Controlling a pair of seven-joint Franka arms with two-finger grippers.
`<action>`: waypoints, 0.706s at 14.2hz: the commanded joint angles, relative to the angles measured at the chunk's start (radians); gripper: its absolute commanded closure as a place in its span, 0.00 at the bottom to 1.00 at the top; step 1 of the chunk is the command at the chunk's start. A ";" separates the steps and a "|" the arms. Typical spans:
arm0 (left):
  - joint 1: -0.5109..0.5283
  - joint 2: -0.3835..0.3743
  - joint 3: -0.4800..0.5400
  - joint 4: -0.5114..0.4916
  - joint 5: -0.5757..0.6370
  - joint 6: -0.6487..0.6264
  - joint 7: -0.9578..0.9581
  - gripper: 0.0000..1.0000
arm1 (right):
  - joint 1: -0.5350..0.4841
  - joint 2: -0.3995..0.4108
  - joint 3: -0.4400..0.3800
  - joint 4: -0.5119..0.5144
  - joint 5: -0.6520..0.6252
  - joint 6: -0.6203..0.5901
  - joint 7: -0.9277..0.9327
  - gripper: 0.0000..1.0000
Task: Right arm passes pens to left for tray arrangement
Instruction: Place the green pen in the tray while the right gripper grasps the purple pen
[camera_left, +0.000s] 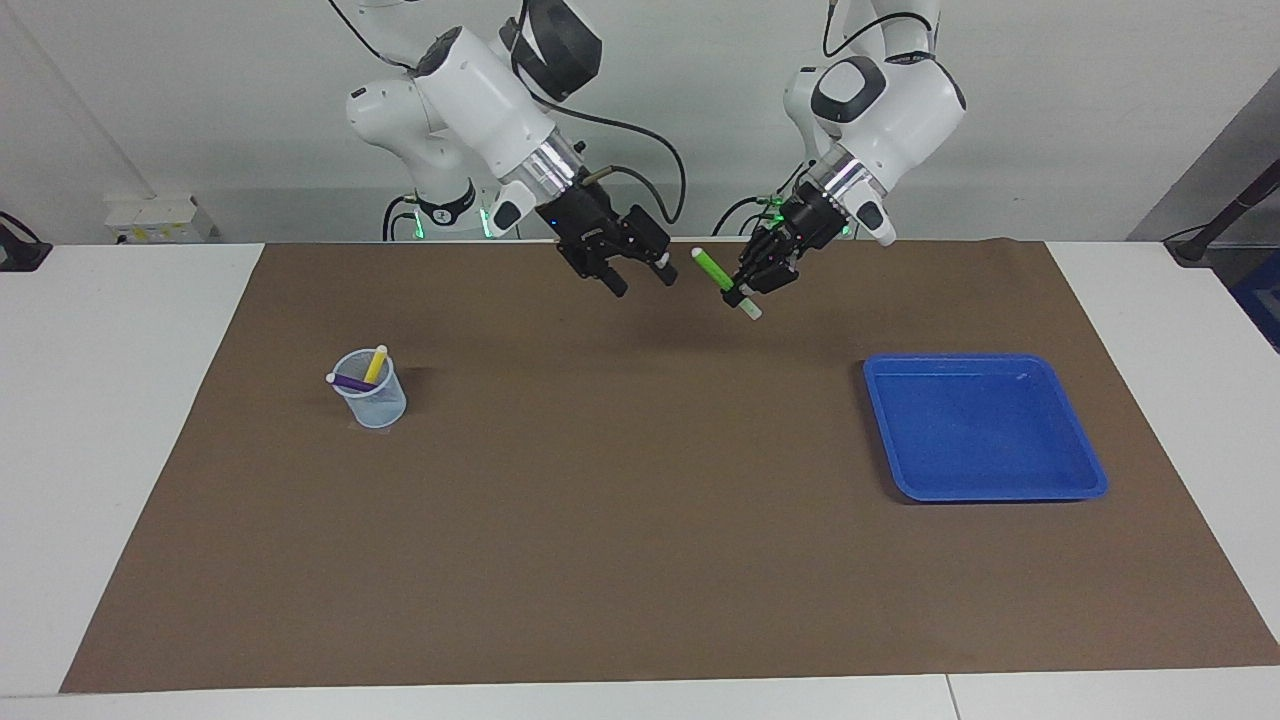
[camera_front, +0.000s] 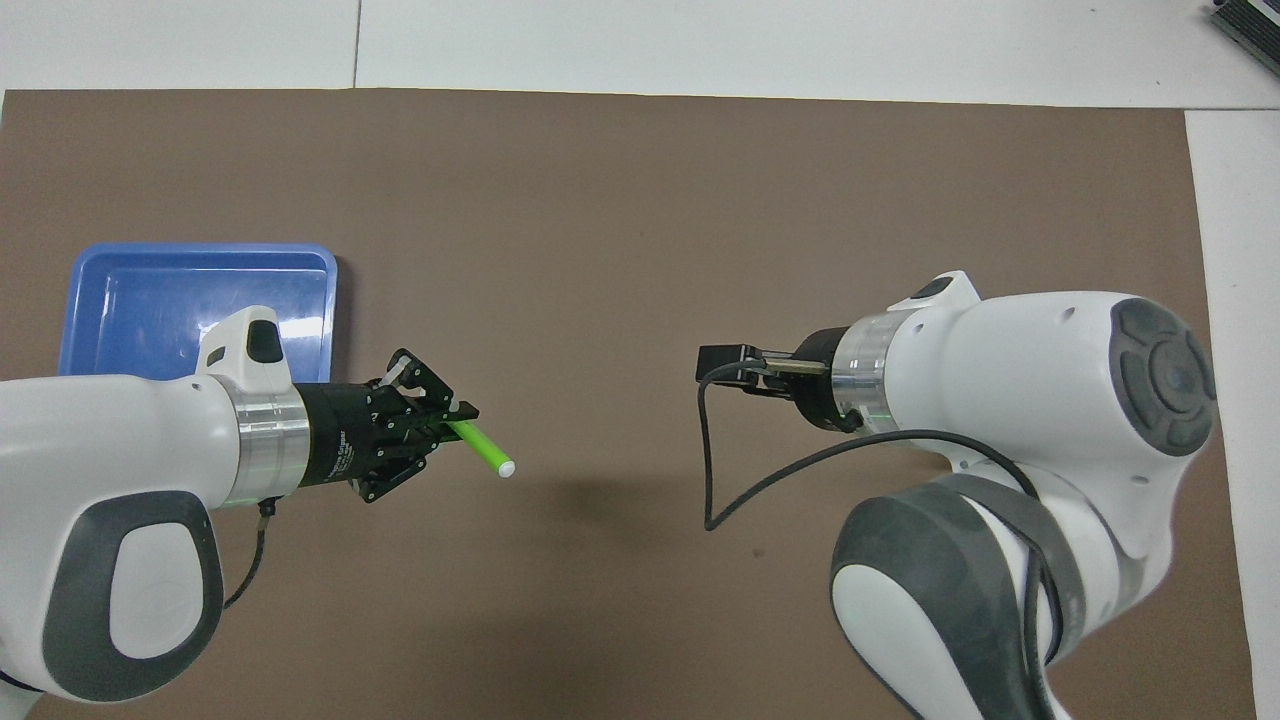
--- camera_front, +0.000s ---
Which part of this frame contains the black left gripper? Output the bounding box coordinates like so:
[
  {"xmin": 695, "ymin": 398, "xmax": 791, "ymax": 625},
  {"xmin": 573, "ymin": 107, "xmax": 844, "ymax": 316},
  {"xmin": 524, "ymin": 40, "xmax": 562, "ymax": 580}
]
[{"xmin": 300, "ymin": 348, "xmax": 481, "ymax": 504}]

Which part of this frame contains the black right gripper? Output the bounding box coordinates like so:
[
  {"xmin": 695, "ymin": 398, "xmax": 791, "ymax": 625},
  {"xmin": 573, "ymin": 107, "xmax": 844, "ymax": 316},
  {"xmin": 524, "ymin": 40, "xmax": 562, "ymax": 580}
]
[{"xmin": 697, "ymin": 328, "xmax": 863, "ymax": 433}]

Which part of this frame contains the green pen white cap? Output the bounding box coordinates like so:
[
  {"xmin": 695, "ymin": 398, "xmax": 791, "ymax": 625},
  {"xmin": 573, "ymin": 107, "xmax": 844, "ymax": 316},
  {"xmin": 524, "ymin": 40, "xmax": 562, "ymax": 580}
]
[{"xmin": 445, "ymin": 420, "xmax": 516, "ymax": 479}]

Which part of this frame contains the blue plastic tray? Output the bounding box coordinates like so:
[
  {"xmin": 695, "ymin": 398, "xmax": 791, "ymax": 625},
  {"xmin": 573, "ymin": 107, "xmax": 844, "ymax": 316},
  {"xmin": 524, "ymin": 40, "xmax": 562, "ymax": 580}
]
[{"xmin": 58, "ymin": 242, "xmax": 339, "ymax": 383}]

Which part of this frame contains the brown table mat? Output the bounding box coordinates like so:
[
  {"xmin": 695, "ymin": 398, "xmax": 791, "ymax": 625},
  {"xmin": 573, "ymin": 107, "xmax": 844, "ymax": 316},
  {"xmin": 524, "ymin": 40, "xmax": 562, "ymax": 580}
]
[{"xmin": 0, "ymin": 88, "xmax": 1259, "ymax": 720}]

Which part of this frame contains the grey ribbed device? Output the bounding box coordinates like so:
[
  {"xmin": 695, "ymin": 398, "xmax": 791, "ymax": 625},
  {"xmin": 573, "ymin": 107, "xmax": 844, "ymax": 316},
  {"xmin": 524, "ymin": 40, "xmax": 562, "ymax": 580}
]
[{"xmin": 1205, "ymin": 0, "xmax": 1280, "ymax": 76}]

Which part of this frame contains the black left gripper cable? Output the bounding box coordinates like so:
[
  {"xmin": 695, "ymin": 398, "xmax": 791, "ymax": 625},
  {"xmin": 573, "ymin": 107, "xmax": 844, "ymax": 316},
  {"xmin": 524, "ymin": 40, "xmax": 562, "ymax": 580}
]
[{"xmin": 222, "ymin": 495, "xmax": 279, "ymax": 611}]

